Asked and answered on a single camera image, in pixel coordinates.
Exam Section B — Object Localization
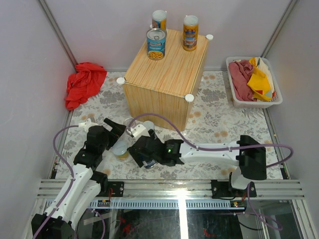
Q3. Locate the small green white-lid can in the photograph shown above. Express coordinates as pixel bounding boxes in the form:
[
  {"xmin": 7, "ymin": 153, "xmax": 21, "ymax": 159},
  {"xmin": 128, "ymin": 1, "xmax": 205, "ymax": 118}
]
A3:
[{"xmin": 143, "ymin": 120, "xmax": 155, "ymax": 131}]

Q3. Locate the dark blue soup can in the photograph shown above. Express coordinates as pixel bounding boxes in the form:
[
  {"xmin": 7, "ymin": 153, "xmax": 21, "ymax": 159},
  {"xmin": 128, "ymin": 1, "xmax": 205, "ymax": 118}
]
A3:
[{"xmin": 142, "ymin": 156, "xmax": 157, "ymax": 169}]

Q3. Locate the Progresso chicken noodle can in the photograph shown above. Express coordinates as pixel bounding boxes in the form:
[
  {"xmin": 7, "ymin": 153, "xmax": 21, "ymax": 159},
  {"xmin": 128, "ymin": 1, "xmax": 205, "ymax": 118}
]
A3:
[{"xmin": 147, "ymin": 28, "xmax": 166, "ymax": 60}]

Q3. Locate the tall yellow congee can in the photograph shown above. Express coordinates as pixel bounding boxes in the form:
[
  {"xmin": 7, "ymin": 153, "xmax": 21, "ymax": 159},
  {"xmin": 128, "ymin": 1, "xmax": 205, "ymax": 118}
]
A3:
[{"xmin": 183, "ymin": 15, "xmax": 198, "ymax": 51}]

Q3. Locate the fruit can silver bottom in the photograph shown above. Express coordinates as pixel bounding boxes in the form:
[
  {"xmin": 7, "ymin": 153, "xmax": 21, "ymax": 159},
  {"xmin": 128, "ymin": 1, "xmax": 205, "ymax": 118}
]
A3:
[{"xmin": 124, "ymin": 118, "xmax": 136, "ymax": 129}]

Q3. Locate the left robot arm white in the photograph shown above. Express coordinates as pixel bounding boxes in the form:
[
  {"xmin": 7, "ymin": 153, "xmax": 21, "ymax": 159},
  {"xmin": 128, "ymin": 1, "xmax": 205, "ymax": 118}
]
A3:
[{"xmin": 31, "ymin": 119, "xmax": 126, "ymax": 239}]

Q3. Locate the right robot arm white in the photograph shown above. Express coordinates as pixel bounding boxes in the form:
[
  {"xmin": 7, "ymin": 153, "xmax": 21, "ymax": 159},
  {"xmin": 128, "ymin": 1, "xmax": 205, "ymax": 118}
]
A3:
[{"xmin": 128, "ymin": 130, "xmax": 267, "ymax": 199}]

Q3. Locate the short yellow silver-top can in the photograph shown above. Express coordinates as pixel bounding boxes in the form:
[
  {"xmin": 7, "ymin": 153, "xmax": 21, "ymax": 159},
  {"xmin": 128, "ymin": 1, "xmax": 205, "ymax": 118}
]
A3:
[{"xmin": 111, "ymin": 140, "xmax": 129, "ymax": 161}]

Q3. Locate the white corner connector front-left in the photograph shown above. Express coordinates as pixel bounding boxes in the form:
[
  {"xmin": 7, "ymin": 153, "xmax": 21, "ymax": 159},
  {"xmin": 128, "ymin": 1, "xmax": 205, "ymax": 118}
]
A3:
[{"xmin": 116, "ymin": 77, "xmax": 125, "ymax": 85}]

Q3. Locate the red crumpled cloth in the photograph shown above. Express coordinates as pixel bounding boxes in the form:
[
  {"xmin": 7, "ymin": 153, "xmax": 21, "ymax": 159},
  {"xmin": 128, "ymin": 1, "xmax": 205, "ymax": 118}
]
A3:
[{"xmin": 65, "ymin": 62, "xmax": 107, "ymax": 111}]

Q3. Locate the white corner connector front-right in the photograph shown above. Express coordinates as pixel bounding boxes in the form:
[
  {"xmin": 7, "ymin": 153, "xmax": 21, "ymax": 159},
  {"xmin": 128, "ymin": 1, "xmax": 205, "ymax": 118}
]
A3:
[{"xmin": 184, "ymin": 94, "xmax": 194, "ymax": 103}]

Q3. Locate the wooden grain cabinet box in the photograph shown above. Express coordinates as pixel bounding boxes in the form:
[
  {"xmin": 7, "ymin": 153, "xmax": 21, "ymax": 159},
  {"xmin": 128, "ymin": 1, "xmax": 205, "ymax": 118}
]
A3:
[{"xmin": 123, "ymin": 29, "xmax": 209, "ymax": 131}]

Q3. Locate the floral table mat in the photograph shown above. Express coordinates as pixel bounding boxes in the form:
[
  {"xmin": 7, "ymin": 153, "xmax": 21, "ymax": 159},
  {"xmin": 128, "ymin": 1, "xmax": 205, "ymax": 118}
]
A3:
[{"xmin": 70, "ymin": 71, "xmax": 272, "ymax": 180}]

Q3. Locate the pink cloth in basket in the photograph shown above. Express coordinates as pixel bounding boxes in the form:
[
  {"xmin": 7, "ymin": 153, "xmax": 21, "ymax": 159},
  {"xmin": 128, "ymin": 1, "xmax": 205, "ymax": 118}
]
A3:
[{"xmin": 228, "ymin": 60, "xmax": 254, "ymax": 102}]

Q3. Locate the white corner connector back-right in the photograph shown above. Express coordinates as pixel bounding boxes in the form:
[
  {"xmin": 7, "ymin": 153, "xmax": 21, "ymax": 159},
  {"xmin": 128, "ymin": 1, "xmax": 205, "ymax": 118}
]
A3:
[{"xmin": 206, "ymin": 34, "xmax": 213, "ymax": 41}]

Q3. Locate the yellow cloth in basket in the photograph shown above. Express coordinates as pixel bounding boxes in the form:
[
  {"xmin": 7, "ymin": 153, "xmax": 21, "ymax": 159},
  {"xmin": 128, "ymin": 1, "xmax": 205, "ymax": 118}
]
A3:
[{"xmin": 247, "ymin": 57, "xmax": 272, "ymax": 102}]

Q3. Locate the white cloth in basket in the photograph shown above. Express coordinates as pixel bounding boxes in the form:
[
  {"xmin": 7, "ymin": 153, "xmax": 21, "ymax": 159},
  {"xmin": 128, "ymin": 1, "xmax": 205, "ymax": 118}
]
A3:
[{"xmin": 255, "ymin": 57, "xmax": 274, "ymax": 93}]

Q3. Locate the white plastic basket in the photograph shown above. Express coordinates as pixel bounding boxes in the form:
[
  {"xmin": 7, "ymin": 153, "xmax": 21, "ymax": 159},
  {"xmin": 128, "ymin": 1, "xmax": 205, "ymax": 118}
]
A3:
[{"xmin": 225, "ymin": 56, "xmax": 283, "ymax": 109}]

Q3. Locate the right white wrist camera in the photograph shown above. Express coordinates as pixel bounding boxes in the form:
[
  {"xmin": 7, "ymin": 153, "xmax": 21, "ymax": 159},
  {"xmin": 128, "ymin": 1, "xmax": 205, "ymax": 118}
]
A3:
[{"xmin": 130, "ymin": 124, "xmax": 149, "ymax": 139}]

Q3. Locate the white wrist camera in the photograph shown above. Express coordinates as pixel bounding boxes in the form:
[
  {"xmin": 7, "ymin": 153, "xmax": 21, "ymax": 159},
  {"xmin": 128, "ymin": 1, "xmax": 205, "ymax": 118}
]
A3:
[
  {"xmin": 78, "ymin": 118, "xmax": 99, "ymax": 132},
  {"xmin": 130, "ymin": 124, "xmax": 149, "ymax": 139}
]

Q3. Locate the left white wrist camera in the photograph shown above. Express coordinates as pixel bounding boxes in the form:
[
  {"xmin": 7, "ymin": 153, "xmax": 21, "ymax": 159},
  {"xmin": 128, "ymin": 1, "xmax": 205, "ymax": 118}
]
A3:
[{"xmin": 78, "ymin": 118, "xmax": 99, "ymax": 132}]

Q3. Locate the aluminium mounting rail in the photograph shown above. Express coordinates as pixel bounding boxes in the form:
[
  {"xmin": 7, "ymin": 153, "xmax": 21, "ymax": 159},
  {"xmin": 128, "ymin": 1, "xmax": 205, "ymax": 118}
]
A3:
[{"xmin": 37, "ymin": 178, "xmax": 305, "ymax": 200}]

